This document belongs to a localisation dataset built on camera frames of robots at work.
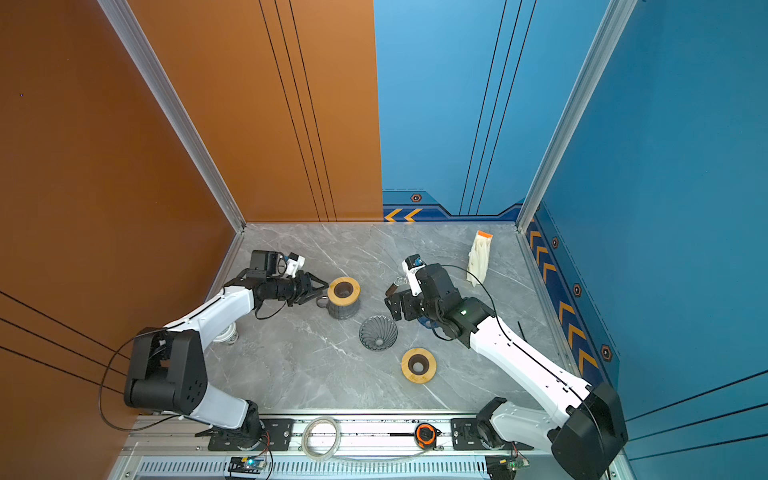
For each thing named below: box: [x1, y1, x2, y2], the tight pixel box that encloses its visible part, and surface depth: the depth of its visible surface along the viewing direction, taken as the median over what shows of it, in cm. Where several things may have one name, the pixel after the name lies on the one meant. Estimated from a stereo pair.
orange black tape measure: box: [414, 422, 442, 451], surface depth 72 cm
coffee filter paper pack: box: [466, 230, 494, 287], surface depth 102 cm
